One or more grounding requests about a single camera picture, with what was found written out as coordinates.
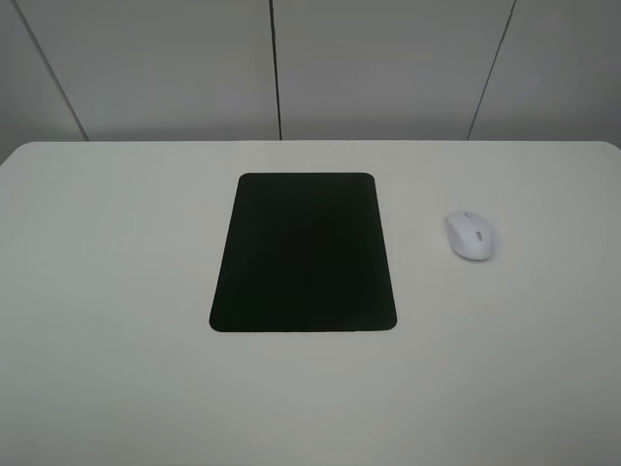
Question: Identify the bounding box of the white computer mouse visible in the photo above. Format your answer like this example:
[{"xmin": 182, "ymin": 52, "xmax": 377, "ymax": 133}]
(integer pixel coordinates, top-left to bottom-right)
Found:
[{"xmin": 444, "ymin": 211, "xmax": 495, "ymax": 261}]

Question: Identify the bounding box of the black mouse pad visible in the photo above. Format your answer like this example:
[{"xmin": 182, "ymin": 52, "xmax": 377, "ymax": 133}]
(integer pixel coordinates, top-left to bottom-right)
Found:
[{"xmin": 210, "ymin": 173, "xmax": 397, "ymax": 333}]

